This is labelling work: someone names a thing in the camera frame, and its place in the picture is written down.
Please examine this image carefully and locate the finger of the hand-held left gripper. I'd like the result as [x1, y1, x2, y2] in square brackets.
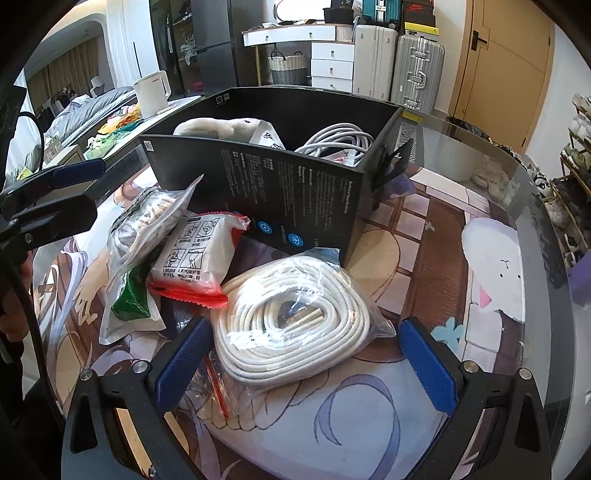
[0, 158, 106, 208]
[0, 191, 99, 252]

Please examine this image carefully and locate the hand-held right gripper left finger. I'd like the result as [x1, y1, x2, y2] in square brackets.
[62, 316, 213, 480]

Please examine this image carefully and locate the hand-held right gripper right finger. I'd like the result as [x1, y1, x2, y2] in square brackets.
[398, 318, 552, 480]

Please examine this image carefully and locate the printed bag of white laces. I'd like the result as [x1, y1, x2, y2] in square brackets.
[106, 174, 205, 278]

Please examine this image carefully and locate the large green packet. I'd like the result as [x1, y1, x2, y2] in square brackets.
[99, 258, 167, 344]

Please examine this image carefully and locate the white red-edged packet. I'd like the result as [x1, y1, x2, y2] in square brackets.
[147, 210, 252, 308]

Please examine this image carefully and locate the clear bag of white rope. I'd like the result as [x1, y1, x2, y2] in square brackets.
[191, 247, 398, 418]

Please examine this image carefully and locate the white plush toy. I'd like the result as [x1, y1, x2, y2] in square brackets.
[173, 117, 287, 151]

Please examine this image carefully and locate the black cardboard box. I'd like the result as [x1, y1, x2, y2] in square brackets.
[139, 88, 423, 268]

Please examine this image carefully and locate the white cable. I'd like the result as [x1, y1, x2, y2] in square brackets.
[294, 122, 376, 167]

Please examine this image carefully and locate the person's left hand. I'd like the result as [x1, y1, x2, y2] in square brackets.
[0, 253, 35, 341]

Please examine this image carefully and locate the pile of snack packets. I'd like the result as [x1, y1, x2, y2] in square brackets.
[87, 104, 141, 151]

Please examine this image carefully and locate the grey duvet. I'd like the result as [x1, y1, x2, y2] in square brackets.
[41, 85, 139, 148]

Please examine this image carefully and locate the beige curtain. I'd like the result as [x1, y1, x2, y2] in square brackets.
[28, 37, 102, 112]

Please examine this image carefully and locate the white kettle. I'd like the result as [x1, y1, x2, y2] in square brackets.
[133, 70, 171, 118]

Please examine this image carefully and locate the grey side table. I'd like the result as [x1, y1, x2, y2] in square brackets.
[44, 95, 204, 185]

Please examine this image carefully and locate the tall dark cabinet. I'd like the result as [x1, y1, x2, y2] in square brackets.
[150, 0, 195, 100]

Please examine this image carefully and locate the purple bag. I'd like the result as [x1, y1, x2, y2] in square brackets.
[568, 263, 591, 305]

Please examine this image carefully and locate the grey refrigerator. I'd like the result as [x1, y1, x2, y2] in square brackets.
[191, 0, 247, 95]

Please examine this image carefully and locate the woven basket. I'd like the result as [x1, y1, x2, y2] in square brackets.
[269, 51, 309, 85]

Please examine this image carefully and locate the wooden shoe rack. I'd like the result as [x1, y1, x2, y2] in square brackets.
[558, 129, 591, 268]

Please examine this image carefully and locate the white dressing table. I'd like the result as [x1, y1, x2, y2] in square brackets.
[242, 24, 356, 90]

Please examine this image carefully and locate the silver suitcase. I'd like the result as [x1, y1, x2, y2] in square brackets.
[392, 33, 446, 112]

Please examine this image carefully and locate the black cat bag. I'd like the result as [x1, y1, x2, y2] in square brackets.
[323, 0, 363, 24]

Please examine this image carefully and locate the wooden door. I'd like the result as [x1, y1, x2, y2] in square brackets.
[450, 0, 555, 148]

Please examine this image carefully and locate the white suitcase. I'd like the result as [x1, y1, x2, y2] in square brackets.
[353, 24, 399, 100]

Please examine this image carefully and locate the teal suitcase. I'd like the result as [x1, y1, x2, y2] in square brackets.
[361, 0, 402, 26]

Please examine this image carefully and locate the stack of shoe boxes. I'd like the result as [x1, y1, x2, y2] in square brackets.
[402, 0, 437, 35]

